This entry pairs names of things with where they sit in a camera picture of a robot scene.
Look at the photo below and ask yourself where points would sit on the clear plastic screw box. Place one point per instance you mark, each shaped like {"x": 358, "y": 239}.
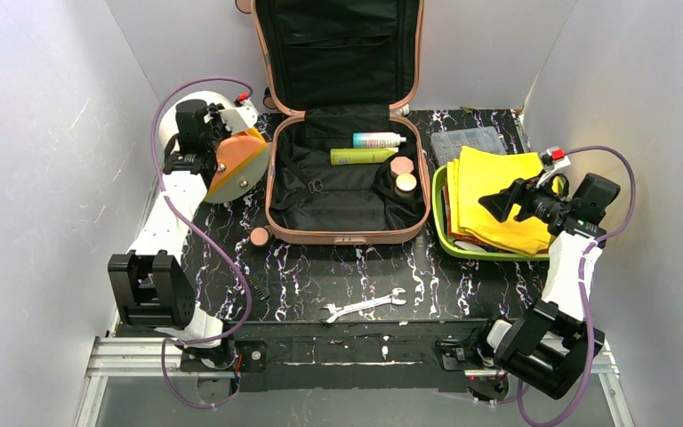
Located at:
{"x": 447, "y": 146}

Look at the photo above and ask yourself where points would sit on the white printed garment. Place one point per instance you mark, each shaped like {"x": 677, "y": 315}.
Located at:
{"x": 472, "y": 247}

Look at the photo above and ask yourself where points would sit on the teal pink tube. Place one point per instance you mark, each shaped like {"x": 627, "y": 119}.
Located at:
{"x": 377, "y": 140}

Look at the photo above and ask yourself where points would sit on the black spring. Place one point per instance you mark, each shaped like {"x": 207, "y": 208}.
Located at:
{"x": 258, "y": 288}

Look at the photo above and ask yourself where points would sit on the aluminium frame rail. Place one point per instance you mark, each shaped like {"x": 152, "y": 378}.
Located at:
{"x": 135, "y": 351}

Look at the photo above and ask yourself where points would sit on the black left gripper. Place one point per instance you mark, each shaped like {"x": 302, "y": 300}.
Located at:
{"x": 210, "y": 124}

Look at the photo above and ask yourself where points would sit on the yellow snack packet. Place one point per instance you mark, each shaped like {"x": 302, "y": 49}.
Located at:
{"x": 475, "y": 174}

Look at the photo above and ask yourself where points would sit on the round pink compact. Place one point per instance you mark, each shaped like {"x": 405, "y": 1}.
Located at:
{"x": 401, "y": 165}

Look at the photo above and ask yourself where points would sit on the silver open-end wrench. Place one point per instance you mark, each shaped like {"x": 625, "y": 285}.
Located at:
{"x": 335, "y": 312}

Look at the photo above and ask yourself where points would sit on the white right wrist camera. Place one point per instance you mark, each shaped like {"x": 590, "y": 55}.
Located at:
{"x": 554, "y": 160}

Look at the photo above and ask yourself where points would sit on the red snack packet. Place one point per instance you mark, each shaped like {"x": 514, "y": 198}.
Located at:
{"x": 451, "y": 228}

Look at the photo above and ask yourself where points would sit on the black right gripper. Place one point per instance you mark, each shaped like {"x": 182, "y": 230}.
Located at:
{"x": 521, "y": 200}

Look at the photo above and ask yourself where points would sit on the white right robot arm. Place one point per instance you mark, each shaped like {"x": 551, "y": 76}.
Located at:
{"x": 546, "y": 347}

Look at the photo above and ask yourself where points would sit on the round copper compact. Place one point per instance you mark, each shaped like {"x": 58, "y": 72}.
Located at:
{"x": 405, "y": 185}

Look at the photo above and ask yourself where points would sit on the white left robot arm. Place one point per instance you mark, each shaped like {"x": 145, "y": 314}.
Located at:
{"x": 149, "y": 285}

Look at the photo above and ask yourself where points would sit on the cream cylindrical drum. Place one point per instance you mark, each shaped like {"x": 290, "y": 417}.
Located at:
{"x": 241, "y": 160}

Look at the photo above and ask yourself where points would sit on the pink hard-shell suitcase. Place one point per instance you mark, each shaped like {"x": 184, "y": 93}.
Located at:
{"x": 336, "y": 68}

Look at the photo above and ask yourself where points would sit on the green plastic tray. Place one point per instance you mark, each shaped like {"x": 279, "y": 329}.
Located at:
{"x": 438, "y": 182}

